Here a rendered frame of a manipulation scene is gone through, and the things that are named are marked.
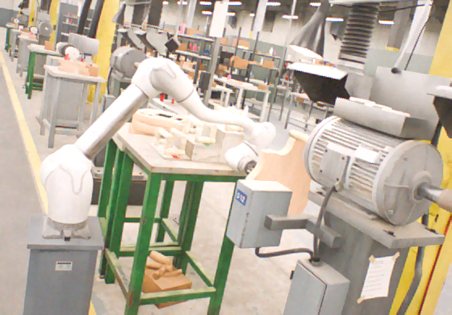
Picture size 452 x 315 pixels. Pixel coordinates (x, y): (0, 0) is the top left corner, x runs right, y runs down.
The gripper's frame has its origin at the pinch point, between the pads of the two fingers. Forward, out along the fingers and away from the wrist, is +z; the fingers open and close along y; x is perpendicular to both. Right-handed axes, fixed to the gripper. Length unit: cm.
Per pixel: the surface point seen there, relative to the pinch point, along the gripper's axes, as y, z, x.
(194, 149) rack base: 15, -51, -3
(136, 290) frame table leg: 26, -40, -79
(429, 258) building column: -92, 24, -14
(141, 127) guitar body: 26, -103, -8
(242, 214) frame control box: 40, 37, -4
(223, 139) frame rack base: 1, -51, 5
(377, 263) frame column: 9, 67, -1
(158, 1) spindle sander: 5, -212, 78
